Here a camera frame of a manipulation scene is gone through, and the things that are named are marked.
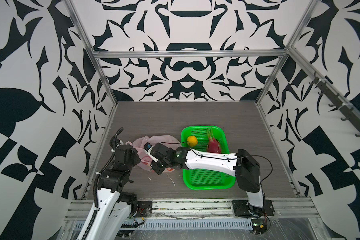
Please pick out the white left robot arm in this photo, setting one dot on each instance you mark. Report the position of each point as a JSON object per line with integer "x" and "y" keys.
{"x": 112, "y": 207}

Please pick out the red dragon fruit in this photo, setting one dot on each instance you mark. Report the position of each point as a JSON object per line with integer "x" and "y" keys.
{"x": 213, "y": 145}

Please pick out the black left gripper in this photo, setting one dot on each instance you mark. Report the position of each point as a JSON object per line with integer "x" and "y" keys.
{"x": 134, "y": 157}

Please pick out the aluminium frame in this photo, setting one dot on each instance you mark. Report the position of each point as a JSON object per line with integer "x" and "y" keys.
{"x": 261, "y": 51}

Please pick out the round yellow orange fruit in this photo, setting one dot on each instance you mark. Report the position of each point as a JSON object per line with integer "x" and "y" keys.
{"x": 192, "y": 141}

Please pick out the white slotted cable duct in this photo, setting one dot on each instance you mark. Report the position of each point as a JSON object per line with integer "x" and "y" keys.
{"x": 193, "y": 224}

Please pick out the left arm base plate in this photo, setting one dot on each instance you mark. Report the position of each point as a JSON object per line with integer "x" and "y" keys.
{"x": 142, "y": 209}

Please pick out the grey hook rail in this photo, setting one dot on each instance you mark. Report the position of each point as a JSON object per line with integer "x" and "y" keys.
{"x": 338, "y": 101}

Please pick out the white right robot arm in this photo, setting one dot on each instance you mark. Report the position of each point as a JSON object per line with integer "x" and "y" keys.
{"x": 240, "y": 165}

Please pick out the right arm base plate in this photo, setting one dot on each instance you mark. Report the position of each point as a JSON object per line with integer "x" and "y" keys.
{"x": 242, "y": 208}

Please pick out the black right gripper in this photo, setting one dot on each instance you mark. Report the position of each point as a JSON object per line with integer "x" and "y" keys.
{"x": 158, "y": 170}

